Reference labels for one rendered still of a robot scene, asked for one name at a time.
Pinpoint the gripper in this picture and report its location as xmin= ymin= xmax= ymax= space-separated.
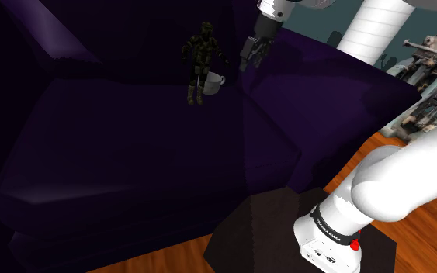
xmin=238 ymin=12 xmax=284 ymax=73

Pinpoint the white cup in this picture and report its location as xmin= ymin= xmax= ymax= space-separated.
xmin=202 ymin=71 xmax=227 ymax=96

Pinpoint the camouflage soldier figure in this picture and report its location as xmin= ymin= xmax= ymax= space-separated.
xmin=181 ymin=21 xmax=231 ymax=106

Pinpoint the dark purple sofa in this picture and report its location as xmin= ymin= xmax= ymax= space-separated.
xmin=0 ymin=0 xmax=423 ymax=273

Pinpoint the grey weathered machine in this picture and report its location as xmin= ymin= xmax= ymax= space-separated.
xmin=378 ymin=35 xmax=437 ymax=143

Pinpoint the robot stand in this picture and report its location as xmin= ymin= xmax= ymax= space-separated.
xmin=202 ymin=185 xmax=397 ymax=273

